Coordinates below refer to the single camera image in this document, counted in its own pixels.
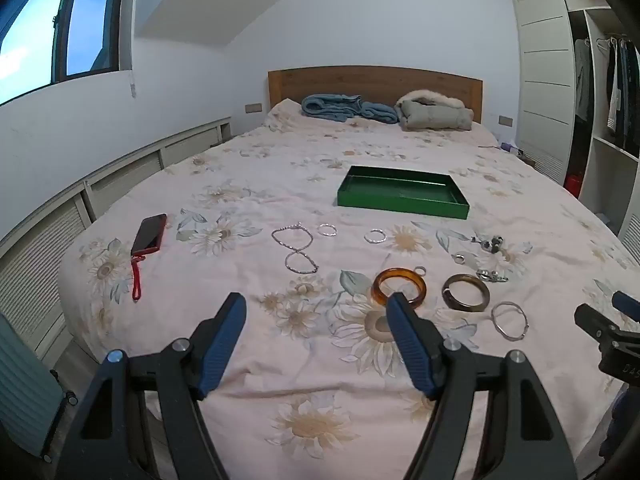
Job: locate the beige fur-trimmed jacket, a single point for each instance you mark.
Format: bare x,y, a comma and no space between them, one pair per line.
435,117

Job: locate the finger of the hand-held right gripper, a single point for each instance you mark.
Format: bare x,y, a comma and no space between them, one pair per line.
627,305
597,322

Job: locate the grey hanging garment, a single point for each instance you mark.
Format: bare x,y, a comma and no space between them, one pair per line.
582,80

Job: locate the amber bangle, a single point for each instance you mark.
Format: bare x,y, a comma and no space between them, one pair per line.
382,280

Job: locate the red canister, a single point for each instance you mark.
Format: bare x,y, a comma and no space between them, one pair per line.
574,185

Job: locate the blue blanket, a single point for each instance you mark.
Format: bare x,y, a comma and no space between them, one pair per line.
340,106

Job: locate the white slatted low cabinet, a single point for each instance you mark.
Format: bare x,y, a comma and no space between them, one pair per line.
45,260

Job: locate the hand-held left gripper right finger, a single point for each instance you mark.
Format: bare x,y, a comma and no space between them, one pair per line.
410,345

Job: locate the wooden headboard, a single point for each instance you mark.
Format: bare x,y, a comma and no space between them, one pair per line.
375,82

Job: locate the dark hanging clothes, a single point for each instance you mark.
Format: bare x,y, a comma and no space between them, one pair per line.
625,95

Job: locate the red smartphone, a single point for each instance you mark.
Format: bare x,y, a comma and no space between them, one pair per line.
149,234

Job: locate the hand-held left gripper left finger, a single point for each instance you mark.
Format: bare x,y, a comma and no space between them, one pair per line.
222,345

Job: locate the wall socket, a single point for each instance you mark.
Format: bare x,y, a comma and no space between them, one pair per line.
253,107
505,120

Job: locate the green tray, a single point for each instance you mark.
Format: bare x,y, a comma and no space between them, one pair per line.
400,192

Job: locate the purple small item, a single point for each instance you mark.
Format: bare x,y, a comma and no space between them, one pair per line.
510,148

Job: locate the teal suitcase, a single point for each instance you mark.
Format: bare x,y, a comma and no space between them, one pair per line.
25,390

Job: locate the window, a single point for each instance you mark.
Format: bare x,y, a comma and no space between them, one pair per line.
35,35

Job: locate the dark brown bangle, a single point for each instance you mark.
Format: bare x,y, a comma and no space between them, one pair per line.
452,302

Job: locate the white wardrobe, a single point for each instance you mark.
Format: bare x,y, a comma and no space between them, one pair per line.
545,60

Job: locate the bed with floral sheet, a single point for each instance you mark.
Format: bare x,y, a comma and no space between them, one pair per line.
280,185

